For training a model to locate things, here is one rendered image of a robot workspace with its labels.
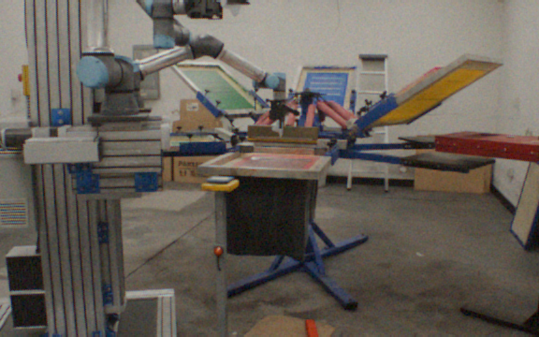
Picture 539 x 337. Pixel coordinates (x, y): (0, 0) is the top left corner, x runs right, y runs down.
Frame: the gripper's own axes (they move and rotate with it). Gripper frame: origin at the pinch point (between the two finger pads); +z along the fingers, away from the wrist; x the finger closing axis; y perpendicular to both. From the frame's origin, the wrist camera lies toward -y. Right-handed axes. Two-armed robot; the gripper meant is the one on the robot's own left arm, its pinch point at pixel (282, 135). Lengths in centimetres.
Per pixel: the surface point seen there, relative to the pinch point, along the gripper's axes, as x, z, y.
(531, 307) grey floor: -38, 108, -158
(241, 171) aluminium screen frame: 58, 12, 7
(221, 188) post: 82, 15, 9
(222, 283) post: 77, 60, 11
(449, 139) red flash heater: -7, 0, -93
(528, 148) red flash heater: 15, 0, -131
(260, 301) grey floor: -13, 109, 15
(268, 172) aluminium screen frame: 58, 12, -6
